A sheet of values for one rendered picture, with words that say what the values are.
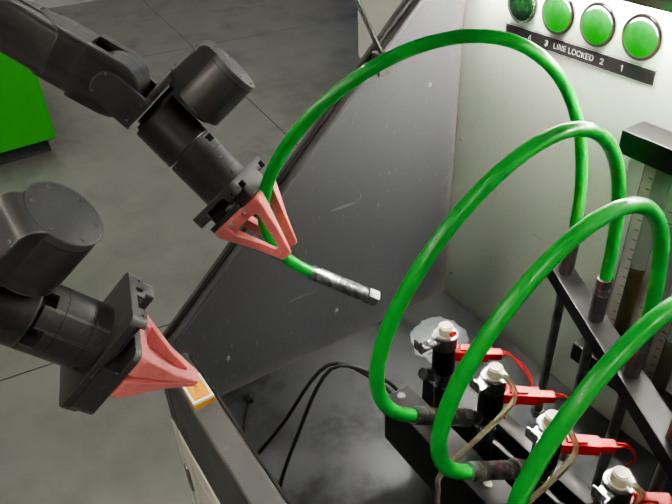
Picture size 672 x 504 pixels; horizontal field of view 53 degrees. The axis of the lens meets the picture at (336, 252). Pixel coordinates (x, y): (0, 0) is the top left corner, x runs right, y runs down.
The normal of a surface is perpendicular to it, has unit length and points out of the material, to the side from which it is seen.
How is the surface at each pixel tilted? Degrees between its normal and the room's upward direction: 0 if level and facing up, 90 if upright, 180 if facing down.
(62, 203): 46
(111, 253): 0
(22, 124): 90
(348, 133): 90
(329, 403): 0
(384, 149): 90
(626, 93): 90
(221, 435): 0
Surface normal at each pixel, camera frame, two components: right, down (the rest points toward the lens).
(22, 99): 0.57, 0.46
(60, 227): 0.69, -0.62
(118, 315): -0.70, -0.43
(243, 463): -0.04, -0.81
